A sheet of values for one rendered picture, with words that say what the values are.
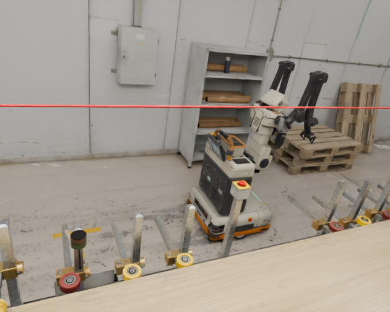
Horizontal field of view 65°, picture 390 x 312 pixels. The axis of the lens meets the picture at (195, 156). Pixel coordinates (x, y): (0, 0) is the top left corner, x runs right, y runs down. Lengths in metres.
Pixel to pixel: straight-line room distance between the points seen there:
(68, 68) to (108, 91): 0.49
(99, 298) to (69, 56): 2.85
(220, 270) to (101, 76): 2.85
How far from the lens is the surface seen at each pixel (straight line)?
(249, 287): 1.49
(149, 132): 4.19
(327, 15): 5.21
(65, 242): 1.66
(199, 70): 3.77
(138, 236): 1.43
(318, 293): 1.61
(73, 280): 1.44
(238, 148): 2.72
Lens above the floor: 1.97
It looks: 26 degrees down
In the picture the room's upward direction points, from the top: 9 degrees clockwise
